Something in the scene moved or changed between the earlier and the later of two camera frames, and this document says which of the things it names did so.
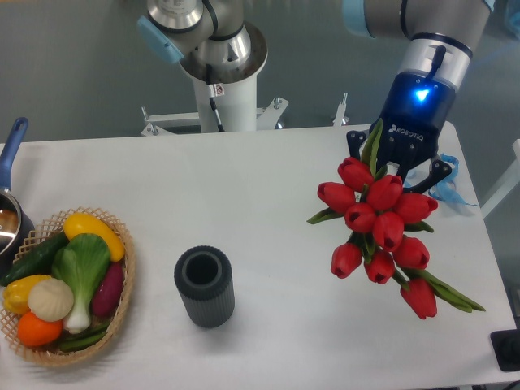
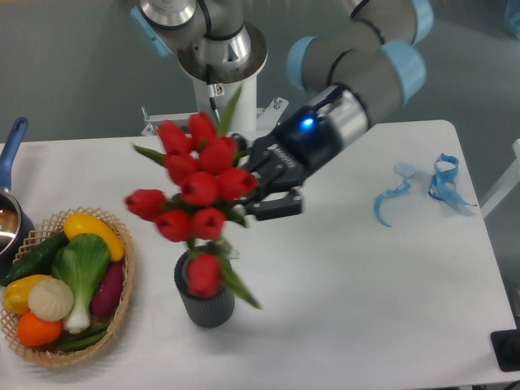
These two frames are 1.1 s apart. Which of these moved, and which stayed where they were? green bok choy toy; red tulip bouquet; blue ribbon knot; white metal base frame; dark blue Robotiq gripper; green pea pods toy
Moved: red tulip bouquet; dark blue Robotiq gripper
Stayed: blue ribbon knot; green pea pods toy; green bok choy toy; white metal base frame
